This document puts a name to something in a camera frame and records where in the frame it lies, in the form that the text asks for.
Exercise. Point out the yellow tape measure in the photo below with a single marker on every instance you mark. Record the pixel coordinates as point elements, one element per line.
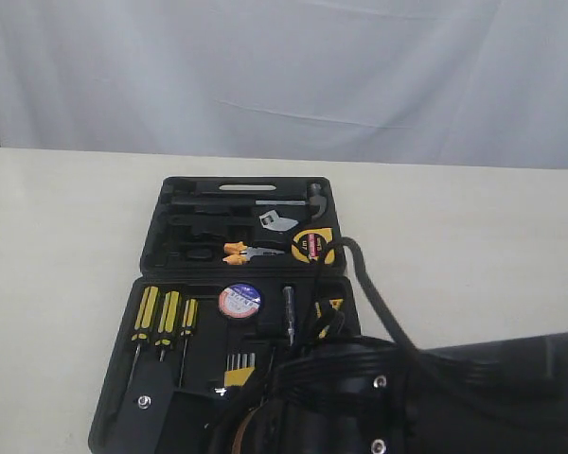
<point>308,245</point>

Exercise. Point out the pliers black orange handles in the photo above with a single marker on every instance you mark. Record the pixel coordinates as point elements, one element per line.
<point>231,253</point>

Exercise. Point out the black plastic tool case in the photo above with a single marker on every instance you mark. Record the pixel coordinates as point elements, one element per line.
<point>163,265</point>

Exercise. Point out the black electrical tape roll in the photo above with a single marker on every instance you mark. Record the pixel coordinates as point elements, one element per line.
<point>239,302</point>

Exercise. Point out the yellow utility knife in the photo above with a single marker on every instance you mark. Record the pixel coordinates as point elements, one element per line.
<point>330,320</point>

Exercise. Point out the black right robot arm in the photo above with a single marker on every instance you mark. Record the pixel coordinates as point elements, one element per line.
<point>364,395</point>

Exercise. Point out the silver adjustable wrench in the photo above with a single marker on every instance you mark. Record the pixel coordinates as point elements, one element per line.
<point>216,229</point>

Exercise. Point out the clear voltage tester screwdriver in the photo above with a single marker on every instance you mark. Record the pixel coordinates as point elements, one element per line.
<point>289,301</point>

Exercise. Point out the small yellow black screwdriver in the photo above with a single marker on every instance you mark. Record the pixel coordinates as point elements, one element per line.
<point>188,327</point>

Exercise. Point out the hex key set yellow holder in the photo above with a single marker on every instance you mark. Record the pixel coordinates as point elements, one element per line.
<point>238,369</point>

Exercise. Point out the middle yellow black screwdriver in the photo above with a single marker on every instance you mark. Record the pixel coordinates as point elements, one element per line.
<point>165,334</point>

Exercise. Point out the large yellow black screwdriver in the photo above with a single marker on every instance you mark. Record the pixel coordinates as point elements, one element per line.
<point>143,325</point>

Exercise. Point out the white backdrop curtain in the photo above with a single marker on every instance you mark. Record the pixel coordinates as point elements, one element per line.
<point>476,83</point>

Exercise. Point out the claw hammer black handle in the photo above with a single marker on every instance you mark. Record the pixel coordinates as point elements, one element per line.
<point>315,201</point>

